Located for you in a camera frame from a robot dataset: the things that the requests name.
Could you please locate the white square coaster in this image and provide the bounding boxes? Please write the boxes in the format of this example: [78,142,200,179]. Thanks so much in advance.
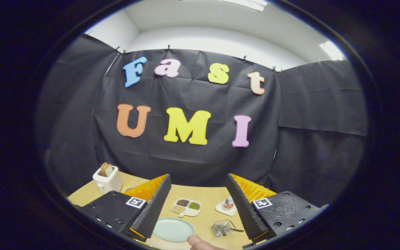
[215,201,238,216]

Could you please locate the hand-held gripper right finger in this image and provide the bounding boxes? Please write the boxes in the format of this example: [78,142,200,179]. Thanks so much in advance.
[226,173,327,244]

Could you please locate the toasted bread slice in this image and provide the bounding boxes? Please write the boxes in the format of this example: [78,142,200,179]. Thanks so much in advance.
[100,162,114,177]

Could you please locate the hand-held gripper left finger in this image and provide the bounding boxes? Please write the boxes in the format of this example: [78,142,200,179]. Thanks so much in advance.
[77,174,172,243]

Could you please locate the pale green round plate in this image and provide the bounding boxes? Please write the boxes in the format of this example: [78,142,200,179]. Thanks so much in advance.
[152,217,195,243]

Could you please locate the metal wire basket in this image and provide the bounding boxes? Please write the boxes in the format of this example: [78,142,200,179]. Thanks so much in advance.
[211,219,237,238]

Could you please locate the white divided snack tray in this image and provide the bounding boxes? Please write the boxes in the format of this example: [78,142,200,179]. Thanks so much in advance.
[171,198,202,218]

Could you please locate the white toaster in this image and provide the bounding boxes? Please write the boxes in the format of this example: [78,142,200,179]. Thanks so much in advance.
[93,165,123,195]

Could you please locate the small ceiling light panel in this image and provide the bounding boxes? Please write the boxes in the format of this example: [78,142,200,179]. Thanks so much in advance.
[319,41,345,61]

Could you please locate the large ceiling light panel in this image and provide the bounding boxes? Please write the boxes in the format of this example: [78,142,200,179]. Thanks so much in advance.
[217,0,268,12]

